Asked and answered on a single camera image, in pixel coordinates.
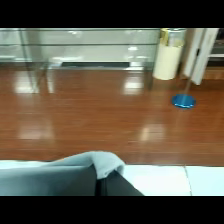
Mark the blue round stand base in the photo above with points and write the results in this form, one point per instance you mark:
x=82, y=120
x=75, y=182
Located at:
x=183, y=101

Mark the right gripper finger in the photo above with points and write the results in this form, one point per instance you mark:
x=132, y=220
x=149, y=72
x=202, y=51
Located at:
x=120, y=186

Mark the cream cylindrical bin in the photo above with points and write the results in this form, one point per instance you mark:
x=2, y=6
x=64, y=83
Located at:
x=166, y=60

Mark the light blue garment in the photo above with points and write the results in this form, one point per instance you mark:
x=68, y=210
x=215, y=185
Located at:
x=50, y=176

